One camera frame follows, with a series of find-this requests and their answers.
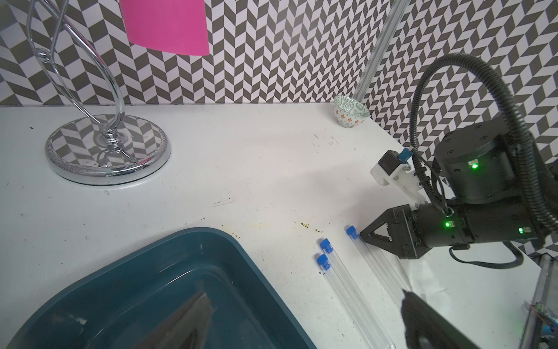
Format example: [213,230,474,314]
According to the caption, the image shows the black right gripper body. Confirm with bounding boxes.
[389,204,473,260]

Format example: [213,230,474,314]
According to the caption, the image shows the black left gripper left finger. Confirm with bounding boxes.
[135,292,214,348]

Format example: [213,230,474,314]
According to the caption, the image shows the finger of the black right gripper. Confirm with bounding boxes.
[360,209,396,251]

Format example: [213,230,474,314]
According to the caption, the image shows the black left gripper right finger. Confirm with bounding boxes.
[401,291,478,349]

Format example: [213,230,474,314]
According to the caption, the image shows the blue capped test tube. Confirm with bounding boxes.
[319,237,393,349]
[346,225,412,307]
[315,253,397,349]

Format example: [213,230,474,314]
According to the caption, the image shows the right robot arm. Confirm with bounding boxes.
[360,117,552,260]

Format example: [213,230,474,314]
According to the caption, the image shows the teal plastic water tub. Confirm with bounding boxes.
[9,228,313,348]

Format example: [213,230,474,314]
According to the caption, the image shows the patterned ceramic bowl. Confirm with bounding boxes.
[333,95,370,128]

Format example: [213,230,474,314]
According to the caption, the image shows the chrome glass rack stand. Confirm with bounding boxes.
[26,1,171,186]

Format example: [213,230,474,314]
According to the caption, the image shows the pink plastic wine glass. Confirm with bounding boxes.
[119,0,210,56]

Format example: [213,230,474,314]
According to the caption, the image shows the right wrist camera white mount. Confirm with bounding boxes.
[371,148,427,211]

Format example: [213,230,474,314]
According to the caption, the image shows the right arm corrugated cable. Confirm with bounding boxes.
[408,53,558,232]

